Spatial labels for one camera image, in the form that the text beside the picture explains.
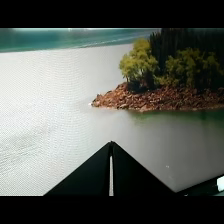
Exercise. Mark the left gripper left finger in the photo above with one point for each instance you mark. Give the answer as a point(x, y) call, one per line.
point(90, 176)

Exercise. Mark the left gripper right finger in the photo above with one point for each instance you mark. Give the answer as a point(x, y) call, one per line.
point(133, 176)

